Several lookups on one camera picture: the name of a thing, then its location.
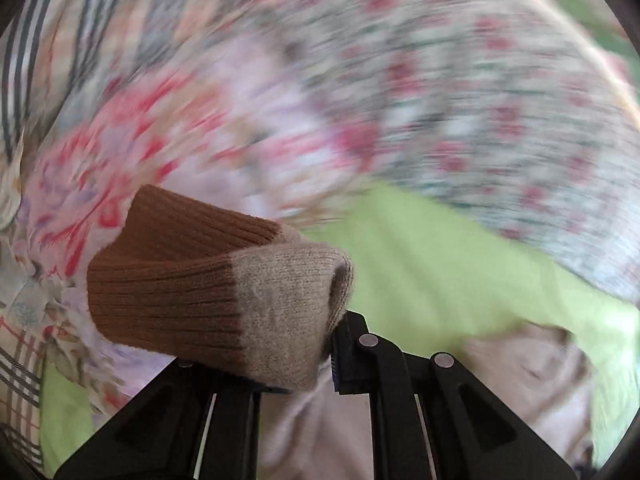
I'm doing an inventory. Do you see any pink floral pillow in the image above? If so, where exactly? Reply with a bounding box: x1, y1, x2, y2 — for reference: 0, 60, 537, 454
15, 50, 321, 411

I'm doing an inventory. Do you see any green blanket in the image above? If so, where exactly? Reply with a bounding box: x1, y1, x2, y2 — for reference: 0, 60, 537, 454
40, 182, 640, 476

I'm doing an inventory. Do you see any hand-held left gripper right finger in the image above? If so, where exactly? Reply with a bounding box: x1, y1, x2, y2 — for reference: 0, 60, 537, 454
330, 310, 592, 480

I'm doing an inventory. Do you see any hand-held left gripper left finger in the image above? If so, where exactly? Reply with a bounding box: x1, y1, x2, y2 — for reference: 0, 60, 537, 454
54, 359, 262, 480

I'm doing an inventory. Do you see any beige knit sweater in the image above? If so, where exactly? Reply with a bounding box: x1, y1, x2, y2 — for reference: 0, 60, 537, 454
87, 185, 597, 480

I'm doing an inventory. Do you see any white red floral bed sheet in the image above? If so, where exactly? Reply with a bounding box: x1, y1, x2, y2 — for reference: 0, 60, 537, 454
220, 0, 640, 306

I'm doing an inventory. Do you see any plaid blanket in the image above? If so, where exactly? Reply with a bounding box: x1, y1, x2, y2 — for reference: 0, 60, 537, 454
0, 0, 261, 471

